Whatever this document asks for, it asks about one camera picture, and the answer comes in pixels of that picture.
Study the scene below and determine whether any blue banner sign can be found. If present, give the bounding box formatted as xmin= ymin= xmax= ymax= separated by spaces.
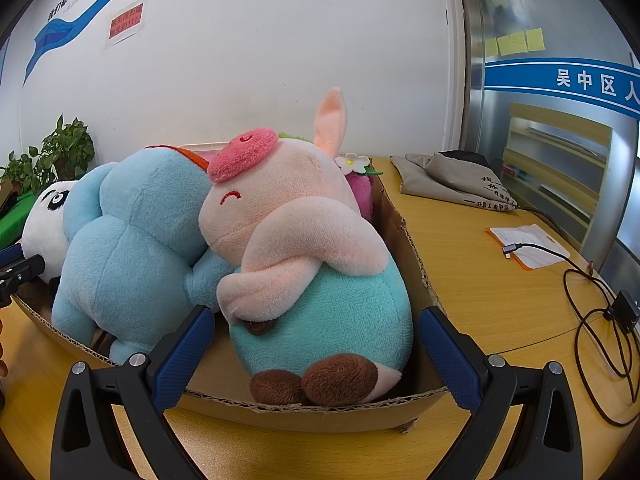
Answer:
xmin=483 ymin=57 xmax=640 ymax=122

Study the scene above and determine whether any black cable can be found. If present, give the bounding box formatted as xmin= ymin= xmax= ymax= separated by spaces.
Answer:
xmin=501 ymin=242 xmax=640 ymax=428

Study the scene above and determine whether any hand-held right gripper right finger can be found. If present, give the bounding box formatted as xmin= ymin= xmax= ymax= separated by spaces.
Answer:
xmin=421 ymin=306 xmax=583 ymax=480

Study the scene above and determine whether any green potted plant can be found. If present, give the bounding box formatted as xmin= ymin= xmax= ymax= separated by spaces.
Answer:
xmin=39 ymin=114 xmax=97 ymax=182
xmin=0 ymin=150 xmax=43 ymax=197

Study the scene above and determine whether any green planter box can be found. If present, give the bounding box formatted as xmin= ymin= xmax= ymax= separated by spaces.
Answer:
xmin=0 ymin=194 xmax=38 ymax=242

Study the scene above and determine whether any pig plush toy teal body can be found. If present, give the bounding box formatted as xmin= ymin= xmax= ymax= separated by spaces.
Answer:
xmin=198 ymin=87 xmax=416 ymax=407

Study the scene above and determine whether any panda plush toy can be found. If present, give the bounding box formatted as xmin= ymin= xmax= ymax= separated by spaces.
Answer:
xmin=21 ymin=181 xmax=83 ymax=307

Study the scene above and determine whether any black adapter box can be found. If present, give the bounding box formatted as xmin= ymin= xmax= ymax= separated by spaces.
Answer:
xmin=602 ymin=290 xmax=640 ymax=334

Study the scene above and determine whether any light blue plush toy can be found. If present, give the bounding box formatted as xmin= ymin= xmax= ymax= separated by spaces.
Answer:
xmin=51 ymin=146 xmax=243 ymax=367

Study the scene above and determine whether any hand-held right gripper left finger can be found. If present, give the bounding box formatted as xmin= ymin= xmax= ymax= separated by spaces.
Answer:
xmin=50 ymin=305 xmax=216 ymax=480

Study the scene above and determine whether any magenta pink plush toy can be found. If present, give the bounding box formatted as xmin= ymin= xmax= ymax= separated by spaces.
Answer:
xmin=335 ymin=152 xmax=384 ymax=223

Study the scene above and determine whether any grey cloth bag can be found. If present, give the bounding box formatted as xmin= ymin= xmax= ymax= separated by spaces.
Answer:
xmin=389 ymin=150 xmax=520 ymax=214

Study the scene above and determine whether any brown cardboard box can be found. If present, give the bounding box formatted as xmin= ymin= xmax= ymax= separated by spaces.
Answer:
xmin=12 ymin=157 xmax=451 ymax=434

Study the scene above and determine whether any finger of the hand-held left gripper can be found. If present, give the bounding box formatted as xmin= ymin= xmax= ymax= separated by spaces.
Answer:
xmin=0 ymin=244 xmax=47 ymax=307

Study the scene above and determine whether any red wall notice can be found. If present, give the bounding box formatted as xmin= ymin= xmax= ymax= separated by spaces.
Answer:
xmin=108 ymin=2 xmax=145 ymax=42

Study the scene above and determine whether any white pouch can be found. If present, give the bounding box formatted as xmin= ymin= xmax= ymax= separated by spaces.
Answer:
xmin=484 ymin=223 xmax=572 ymax=272

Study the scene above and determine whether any blue wall decal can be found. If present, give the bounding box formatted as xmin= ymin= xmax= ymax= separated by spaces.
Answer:
xmin=21 ymin=0 xmax=211 ymax=88

